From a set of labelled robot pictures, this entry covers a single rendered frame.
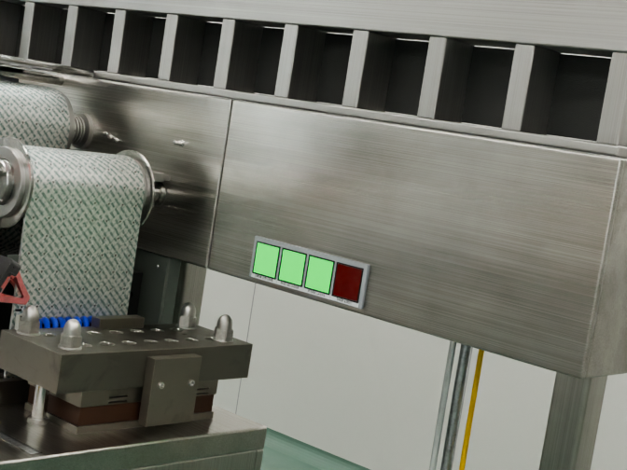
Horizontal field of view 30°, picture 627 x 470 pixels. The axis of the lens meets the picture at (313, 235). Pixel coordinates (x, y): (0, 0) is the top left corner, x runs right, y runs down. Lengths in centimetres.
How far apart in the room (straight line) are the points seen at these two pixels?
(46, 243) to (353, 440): 310
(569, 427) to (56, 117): 108
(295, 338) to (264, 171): 314
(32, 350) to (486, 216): 71
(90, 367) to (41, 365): 7
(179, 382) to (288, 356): 322
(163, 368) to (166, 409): 7
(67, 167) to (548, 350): 84
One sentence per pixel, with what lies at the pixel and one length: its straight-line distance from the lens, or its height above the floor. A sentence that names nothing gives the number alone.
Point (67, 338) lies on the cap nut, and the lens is 180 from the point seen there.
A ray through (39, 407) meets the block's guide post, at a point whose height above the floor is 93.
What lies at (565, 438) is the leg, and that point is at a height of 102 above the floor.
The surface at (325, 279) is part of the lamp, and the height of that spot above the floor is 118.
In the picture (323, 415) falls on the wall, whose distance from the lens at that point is 500.
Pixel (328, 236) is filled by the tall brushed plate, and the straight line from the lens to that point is 186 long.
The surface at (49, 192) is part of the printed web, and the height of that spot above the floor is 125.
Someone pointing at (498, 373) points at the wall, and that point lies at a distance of 445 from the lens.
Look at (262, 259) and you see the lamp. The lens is 195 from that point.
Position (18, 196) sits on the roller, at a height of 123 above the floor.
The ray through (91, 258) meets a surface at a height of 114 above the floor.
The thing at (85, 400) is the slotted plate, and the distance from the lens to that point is 183.
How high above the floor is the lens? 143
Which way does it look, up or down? 6 degrees down
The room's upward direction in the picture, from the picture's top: 9 degrees clockwise
